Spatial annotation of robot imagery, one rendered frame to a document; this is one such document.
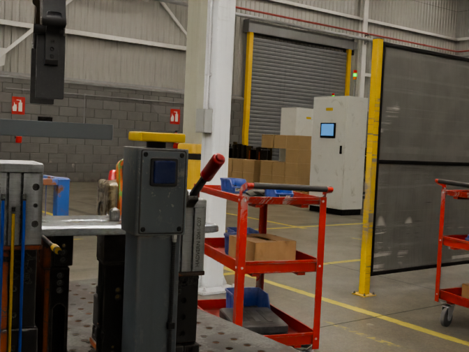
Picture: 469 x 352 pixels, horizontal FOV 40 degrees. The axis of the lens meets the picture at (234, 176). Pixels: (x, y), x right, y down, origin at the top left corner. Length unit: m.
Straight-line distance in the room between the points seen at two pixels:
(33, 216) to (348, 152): 10.25
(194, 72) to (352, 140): 3.86
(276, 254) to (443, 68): 3.17
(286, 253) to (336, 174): 7.95
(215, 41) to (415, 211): 2.20
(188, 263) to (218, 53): 4.01
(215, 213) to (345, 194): 6.30
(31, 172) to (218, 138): 4.05
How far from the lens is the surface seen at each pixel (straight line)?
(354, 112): 11.17
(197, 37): 8.24
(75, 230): 1.10
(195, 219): 1.03
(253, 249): 3.13
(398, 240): 5.58
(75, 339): 1.53
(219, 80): 4.97
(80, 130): 0.77
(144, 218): 0.83
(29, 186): 0.96
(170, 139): 0.84
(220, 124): 4.97
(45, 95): 0.75
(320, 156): 11.40
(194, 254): 1.04
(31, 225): 0.96
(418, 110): 5.63
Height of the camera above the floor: 1.15
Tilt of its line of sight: 3 degrees down
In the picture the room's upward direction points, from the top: 3 degrees clockwise
